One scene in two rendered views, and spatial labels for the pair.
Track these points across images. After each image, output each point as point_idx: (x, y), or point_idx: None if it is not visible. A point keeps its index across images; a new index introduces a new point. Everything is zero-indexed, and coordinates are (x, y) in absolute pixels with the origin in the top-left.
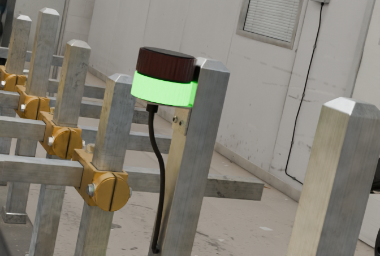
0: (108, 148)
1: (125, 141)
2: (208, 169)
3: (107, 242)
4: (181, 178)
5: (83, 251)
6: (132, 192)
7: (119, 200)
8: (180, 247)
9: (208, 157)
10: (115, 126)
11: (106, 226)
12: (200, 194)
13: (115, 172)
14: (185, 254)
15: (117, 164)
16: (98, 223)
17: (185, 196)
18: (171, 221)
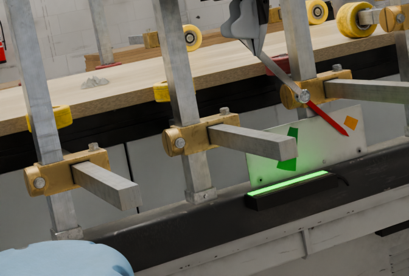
0: None
1: None
2: None
3: (408, 56)
4: None
5: (398, 64)
6: (399, 17)
7: (390, 23)
8: (289, 31)
9: None
10: None
11: (404, 45)
12: None
13: (395, 5)
14: (292, 35)
15: (397, 0)
16: (400, 43)
17: (282, 1)
18: (282, 16)
